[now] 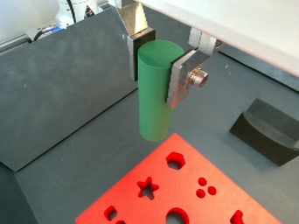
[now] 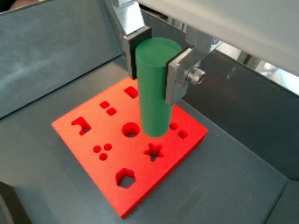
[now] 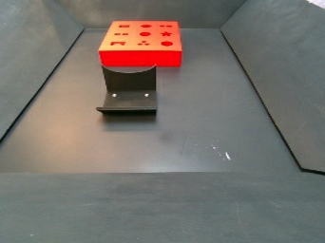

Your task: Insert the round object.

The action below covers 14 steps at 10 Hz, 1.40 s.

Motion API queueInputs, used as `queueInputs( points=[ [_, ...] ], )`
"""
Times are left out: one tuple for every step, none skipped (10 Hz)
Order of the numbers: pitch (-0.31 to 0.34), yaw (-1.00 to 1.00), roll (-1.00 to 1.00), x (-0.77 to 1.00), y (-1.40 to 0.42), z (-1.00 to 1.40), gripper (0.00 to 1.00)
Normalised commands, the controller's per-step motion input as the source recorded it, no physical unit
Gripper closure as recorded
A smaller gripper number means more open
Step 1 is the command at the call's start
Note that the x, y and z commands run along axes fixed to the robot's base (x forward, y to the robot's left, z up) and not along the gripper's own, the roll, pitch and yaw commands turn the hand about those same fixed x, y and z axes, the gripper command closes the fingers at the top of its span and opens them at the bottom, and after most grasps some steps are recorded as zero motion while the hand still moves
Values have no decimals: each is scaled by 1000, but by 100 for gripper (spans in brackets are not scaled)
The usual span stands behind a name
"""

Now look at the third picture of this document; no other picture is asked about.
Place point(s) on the red shape sorter box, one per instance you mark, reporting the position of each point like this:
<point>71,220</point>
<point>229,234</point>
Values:
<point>142,43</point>

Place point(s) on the black curved holder bracket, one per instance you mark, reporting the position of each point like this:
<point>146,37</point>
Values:
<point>130,86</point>

